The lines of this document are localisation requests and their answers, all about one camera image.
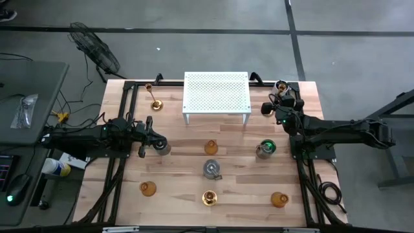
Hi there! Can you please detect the silver tin candle orange label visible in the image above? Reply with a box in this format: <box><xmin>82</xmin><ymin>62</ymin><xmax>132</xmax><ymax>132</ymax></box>
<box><xmin>202</xmin><ymin>159</ymin><xmax>223</xmax><ymax>181</ymax></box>

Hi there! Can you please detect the medium gold candlestick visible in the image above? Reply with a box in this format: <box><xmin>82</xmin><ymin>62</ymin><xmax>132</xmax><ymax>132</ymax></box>
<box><xmin>144</xmin><ymin>83</ymin><xmax>164</xmax><ymax>112</ymax></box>

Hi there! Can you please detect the clear plastic bag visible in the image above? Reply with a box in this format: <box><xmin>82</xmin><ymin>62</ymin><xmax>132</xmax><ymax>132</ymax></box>
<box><xmin>10</xmin><ymin>93</ymin><xmax>39</xmax><ymax>129</ymax></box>

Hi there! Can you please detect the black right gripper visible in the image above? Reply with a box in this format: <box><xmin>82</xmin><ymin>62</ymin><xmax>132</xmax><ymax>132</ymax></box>
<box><xmin>261</xmin><ymin>93</ymin><xmax>305</xmax><ymax>117</ymax></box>

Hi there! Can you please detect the white perforated metal shelf riser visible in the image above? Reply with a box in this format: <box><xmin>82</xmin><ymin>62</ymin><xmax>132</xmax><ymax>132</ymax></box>
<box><xmin>182</xmin><ymin>71</ymin><xmax>252</xmax><ymax>126</ymax></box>

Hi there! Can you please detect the backlit black keyboard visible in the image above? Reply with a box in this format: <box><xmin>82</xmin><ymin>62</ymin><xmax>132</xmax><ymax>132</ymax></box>
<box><xmin>0</xmin><ymin>154</ymin><xmax>16</xmax><ymax>192</ymax></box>

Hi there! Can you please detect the amber ribbed glass candle holder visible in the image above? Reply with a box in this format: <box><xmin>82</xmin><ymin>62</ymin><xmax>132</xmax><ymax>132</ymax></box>
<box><xmin>139</xmin><ymin>181</ymin><xmax>158</xmax><ymax>197</ymax></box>
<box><xmin>270</xmin><ymin>191</ymin><xmax>290</xmax><ymax>209</ymax></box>
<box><xmin>204</xmin><ymin>139</ymin><xmax>219</xmax><ymax>156</ymax></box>

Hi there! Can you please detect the black floor cable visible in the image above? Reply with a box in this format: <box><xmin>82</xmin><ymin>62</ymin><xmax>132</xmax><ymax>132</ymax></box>
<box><xmin>0</xmin><ymin>51</ymin><xmax>34</xmax><ymax>62</ymax></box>
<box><xmin>51</xmin><ymin>53</ymin><xmax>104</xmax><ymax>129</ymax></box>

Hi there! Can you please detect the short gold candlestick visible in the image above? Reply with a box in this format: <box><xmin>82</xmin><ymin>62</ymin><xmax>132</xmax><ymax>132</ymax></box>
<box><xmin>201</xmin><ymin>190</ymin><xmax>218</xmax><ymax>207</ymax></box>

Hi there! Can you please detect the yellow cable connector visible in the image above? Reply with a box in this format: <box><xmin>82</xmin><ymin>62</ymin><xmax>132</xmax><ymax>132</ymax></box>
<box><xmin>50</xmin><ymin>110</ymin><xmax>71</xmax><ymax>124</ymax></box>

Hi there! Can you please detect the black computer mouse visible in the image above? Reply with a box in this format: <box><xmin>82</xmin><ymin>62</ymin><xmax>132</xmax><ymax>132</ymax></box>
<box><xmin>5</xmin><ymin>173</ymin><xmax>32</xmax><ymax>207</ymax></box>

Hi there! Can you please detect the silver aluminium bracket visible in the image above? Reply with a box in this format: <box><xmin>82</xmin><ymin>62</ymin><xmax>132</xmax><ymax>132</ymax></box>
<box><xmin>283</xmin><ymin>227</ymin><xmax>321</xmax><ymax>233</ymax></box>
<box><xmin>102</xmin><ymin>226</ymin><xmax>140</xmax><ymax>233</ymax></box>

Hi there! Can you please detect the white pot with green plant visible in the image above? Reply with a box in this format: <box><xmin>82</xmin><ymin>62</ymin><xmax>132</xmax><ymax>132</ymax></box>
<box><xmin>274</xmin><ymin>80</ymin><xmax>290</xmax><ymax>98</ymax></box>

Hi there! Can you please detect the dark ribbed canister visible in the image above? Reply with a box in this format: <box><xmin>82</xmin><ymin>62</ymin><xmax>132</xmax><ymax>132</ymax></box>
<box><xmin>154</xmin><ymin>142</ymin><xmax>172</xmax><ymax>157</ymax></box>

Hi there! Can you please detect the white paper sheet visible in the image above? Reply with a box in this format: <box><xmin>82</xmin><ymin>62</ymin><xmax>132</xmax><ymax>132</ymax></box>
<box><xmin>58</xmin><ymin>151</ymin><xmax>88</xmax><ymax>171</ymax></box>

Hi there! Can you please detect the grey computer desk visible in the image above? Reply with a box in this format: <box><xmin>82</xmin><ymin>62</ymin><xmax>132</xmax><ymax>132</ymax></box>
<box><xmin>0</xmin><ymin>144</ymin><xmax>53</xmax><ymax>227</ymax></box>

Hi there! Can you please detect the black floor fan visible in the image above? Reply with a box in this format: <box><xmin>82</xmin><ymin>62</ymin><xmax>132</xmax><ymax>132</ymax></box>
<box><xmin>67</xmin><ymin>21</ymin><xmax>127</xmax><ymax>83</ymax></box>

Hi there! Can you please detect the white yellow wipes canister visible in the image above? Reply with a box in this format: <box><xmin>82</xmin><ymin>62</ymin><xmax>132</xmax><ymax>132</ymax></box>
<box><xmin>41</xmin><ymin>157</ymin><xmax>72</xmax><ymax>178</ymax></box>

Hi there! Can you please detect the black metal stand frame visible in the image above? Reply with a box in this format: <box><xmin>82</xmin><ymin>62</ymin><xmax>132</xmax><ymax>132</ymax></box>
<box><xmin>365</xmin><ymin>89</ymin><xmax>414</xmax><ymax>189</ymax></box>

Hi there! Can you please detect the coiled black cable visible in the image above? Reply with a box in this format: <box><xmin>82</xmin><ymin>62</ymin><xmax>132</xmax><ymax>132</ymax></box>
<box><xmin>316</xmin><ymin>174</ymin><xmax>347</xmax><ymax>214</ymax></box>

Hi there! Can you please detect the black aluminium table frame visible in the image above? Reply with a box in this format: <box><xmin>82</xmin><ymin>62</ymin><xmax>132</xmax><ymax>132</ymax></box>
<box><xmin>73</xmin><ymin>79</ymin><xmax>349</xmax><ymax>227</ymax></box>

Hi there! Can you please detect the person's shoe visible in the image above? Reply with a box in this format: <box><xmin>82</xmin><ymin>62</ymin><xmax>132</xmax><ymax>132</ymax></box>
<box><xmin>0</xmin><ymin>8</ymin><xmax>18</xmax><ymax>23</ymax></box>

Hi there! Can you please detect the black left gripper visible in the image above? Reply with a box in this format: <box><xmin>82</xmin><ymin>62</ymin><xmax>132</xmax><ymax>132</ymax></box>
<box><xmin>135</xmin><ymin>115</ymin><xmax>168</xmax><ymax>159</ymax></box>

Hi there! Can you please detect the grey folding table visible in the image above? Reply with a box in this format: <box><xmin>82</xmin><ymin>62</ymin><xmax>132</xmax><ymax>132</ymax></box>
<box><xmin>0</xmin><ymin>60</ymin><xmax>71</xmax><ymax>146</ymax></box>

